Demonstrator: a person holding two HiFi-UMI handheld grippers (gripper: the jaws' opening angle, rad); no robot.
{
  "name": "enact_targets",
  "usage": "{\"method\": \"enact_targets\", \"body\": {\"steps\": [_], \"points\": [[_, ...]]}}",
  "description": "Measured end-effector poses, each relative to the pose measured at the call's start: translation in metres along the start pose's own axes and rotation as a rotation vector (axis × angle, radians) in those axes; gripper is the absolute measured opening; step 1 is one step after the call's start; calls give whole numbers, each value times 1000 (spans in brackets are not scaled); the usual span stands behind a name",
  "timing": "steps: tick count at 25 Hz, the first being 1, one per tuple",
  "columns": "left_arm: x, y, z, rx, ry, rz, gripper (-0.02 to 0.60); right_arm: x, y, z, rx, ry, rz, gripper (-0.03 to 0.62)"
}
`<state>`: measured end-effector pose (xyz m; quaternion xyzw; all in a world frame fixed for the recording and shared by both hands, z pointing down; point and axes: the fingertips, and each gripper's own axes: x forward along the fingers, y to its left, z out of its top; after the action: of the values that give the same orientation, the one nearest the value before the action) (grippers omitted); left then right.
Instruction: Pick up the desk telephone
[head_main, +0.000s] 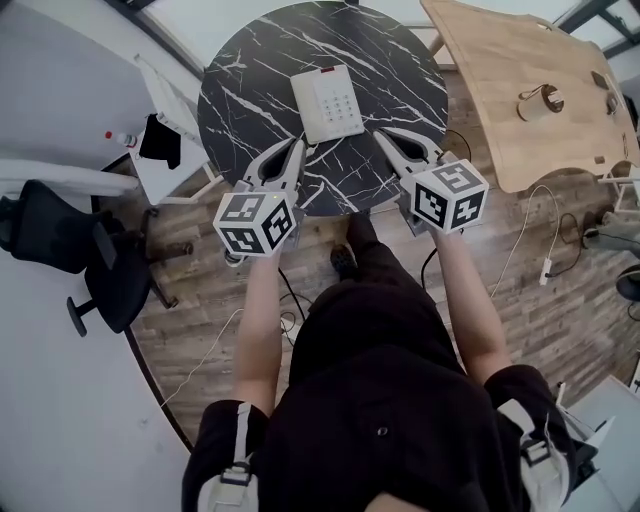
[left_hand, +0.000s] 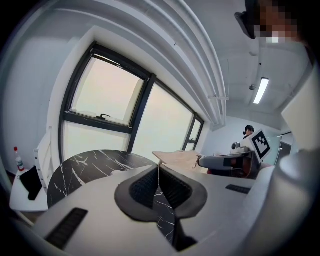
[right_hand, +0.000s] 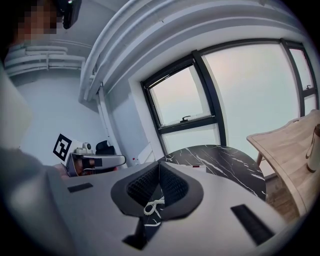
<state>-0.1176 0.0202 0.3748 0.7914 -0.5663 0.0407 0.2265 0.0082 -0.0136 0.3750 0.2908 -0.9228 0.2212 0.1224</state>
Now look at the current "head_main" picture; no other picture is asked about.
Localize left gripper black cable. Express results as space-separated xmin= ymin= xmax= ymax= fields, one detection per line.
xmin=277 ymin=267 xmax=306 ymax=321

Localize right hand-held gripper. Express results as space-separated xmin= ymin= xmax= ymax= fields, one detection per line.
xmin=372 ymin=128 xmax=490 ymax=237

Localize black marble round table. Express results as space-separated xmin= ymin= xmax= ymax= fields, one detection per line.
xmin=197 ymin=0 xmax=450 ymax=217

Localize black cloth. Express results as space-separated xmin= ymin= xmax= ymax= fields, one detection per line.
xmin=138 ymin=113 xmax=182 ymax=171

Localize black office chair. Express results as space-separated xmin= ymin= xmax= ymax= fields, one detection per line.
xmin=0 ymin=178 xmax=194 ymax=339

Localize black window frame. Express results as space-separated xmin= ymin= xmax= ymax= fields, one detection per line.
xmin=107 ymin=0 xmax=206 ymax=76

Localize white desk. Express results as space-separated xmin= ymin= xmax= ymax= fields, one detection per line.
xmin=0 ymin=159 xmax=139 ymax=194

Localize grey shoulder strap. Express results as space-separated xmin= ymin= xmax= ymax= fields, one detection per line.
xmin=497 ymin=399 xmax=569 ymax=512
xmin=204 ymin=402 xmax=257 ymax=512

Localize person's right forearm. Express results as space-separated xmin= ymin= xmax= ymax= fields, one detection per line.
xmin=434 ymin=229 xmax=512 ymax=386

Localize person's black clothing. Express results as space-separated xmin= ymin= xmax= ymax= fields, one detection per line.
xmin=182 ymin=214 xmax=599 ymax=512

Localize black cable loop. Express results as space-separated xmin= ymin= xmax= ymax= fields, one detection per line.
xmin=442 ymin=129 xmax=474 ymax=162

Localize long white floor cable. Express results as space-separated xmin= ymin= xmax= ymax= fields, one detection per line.
xmin=159 ymin=307 xmax=246 ymax=409

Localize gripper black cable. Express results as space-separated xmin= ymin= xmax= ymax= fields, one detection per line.
xmin=277 ymin=267 xmax=306 ymax=321
xmin=420 ymin=247 xmax=441 ymax=296

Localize light wooden desk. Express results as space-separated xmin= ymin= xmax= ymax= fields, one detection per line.
xmin=419 ymin=0 xmax=640 ymax=195

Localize white side table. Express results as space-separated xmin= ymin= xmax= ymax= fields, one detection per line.
xmin=134 ymin=54 xmax=224 ymax=206

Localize person's left forearm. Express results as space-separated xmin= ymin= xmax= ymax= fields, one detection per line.
xmin=233 ymin=252 xmax=284 ymax=416

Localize black round chair base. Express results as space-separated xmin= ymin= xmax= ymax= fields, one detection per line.
xmin=615 ymin=263 xmax=640 ymax=304

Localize right grey shoulder strap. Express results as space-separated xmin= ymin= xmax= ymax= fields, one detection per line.
xmin=497 ymin=399 xmax=569 ymax=512

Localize white telephone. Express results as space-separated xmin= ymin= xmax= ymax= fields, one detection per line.
xmin=289 ymin=64 xmax=366 ymax=146

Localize white cylinder with brown strap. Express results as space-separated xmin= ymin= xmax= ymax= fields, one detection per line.
xmin=516 ymin=83 xmax=566 ymax=123

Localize left grey shoulder strap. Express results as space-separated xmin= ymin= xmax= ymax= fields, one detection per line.
xmin=204 ymin=402 xmax=257 ymax=512

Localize person's left black shoe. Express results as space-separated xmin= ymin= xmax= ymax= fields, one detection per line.
xmin=329 ymin=244 xmax=359 ymax=281

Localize white power strip cable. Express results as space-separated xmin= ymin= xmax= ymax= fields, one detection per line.
xmin=492 ymin=184 xmax=560 ymax=299

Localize clear bottle with red cap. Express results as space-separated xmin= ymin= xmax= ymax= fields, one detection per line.
xmin=103 ymin=130 xmax=139 ymax=150

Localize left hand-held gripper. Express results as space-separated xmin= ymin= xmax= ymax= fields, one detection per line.
xmin=213 ymin=138 xmax=307 ymax=267

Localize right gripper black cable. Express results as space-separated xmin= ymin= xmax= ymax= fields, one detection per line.
xmin=420 ymin=247 xmax=441 ymax=296

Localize thin black floor cable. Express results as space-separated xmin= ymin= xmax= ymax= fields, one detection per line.
xmin=547 ymin=212 xmax=586 ymax=279

